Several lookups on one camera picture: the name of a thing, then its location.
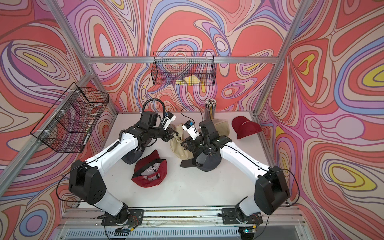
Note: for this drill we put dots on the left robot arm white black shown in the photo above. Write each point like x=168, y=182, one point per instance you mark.
x=86, y=178

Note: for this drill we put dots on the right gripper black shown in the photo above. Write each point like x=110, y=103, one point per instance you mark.
x=190, y=143

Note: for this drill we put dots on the dark grey cap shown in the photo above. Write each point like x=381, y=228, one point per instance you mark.
x=202, y=161
x=133, y=156

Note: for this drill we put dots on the black wire basket wall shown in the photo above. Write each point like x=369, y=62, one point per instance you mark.
x=168, y=66
x=68, y=124

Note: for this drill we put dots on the pencil cup with pencils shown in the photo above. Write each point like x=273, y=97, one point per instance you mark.
x=210, y=108

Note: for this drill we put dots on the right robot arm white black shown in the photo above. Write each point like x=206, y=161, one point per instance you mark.
x=271, y=188

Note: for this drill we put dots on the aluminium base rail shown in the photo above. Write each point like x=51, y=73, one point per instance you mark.
x=184, y=223

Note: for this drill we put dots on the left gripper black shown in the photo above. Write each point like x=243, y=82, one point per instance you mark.
x=168, y=136

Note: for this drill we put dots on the black wire basket left wall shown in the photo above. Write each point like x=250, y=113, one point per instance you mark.
x=68, y=124

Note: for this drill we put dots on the dark red cap back right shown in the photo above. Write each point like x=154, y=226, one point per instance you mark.
x=244, y=127

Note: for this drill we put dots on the black wire basket back wall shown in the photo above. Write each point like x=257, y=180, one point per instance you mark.
x=168, y=66

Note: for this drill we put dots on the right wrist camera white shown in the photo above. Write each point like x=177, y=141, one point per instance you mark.
x=189, y=126

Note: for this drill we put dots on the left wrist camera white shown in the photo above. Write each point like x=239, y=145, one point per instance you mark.
x=168, y=119

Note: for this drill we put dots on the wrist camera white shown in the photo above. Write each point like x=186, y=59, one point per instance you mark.
x=189, y=126
x=168, y=119

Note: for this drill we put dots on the yellow sticky notes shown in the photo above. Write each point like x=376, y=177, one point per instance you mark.
x=189, y=80

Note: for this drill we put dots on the dark red cap front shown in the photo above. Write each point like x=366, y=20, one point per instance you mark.
x=150, y=171

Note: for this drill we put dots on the dark red cap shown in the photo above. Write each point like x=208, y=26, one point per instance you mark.
x=244, y=127
x=150, y=171

